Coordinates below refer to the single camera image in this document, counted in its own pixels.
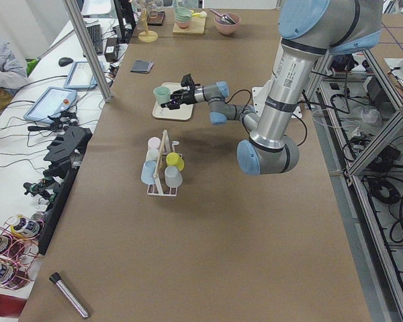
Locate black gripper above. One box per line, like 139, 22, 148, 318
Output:
160, 87, 195, 110

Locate green cup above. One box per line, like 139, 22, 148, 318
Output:
153, 86, 171, 105

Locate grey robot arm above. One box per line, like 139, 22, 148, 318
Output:
237, 1, 383, 175
161, 80, 260, 133

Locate cream rabbit print tray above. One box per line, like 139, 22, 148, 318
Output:
152, 82, 194, 121

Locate pink cup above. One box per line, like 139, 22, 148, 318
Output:
148, 137, 161, 150

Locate white cup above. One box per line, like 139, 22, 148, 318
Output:
145, 148, 159, 161

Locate yellow cup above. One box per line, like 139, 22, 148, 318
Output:
166, 152, 185, 172

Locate grey cup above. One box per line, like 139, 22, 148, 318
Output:
165, 166, 183, 188

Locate blue cup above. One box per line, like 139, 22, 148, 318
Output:
140, 160, 156, 185

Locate grey folded cloth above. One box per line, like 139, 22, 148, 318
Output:
130, 60, 154, 74

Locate wooden stand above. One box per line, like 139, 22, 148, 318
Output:
138, 9, 158, 43

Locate wooden cutting board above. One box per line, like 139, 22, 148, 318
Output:
172, 16, 206, 36

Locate stacked green bowls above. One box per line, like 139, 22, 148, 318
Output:
174, 7, 192, 29

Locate pink bowl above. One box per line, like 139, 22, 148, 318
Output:
214, 13, 240, 36

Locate black keyboard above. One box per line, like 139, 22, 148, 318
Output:
86, 24, 103, 55

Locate black plastic holder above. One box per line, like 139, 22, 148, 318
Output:
38, 126, 93, 255

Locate black computer mouse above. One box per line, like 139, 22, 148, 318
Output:
58, 57, 73, 67

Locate blue teach pendant tablet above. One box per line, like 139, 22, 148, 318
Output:
24, 87, 77, 123

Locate person in grey jacket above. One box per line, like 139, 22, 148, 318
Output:
0, 38, 28, 111

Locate metal tube with black cap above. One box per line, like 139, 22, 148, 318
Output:
49, 272, 90, 319

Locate white wire cup rack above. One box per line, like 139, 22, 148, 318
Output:
146, 129, 179, 197

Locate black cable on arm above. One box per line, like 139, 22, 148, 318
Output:
226, 89, 308, 148

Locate aluminium frame post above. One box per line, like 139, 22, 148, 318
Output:
62, 0, 112, 103

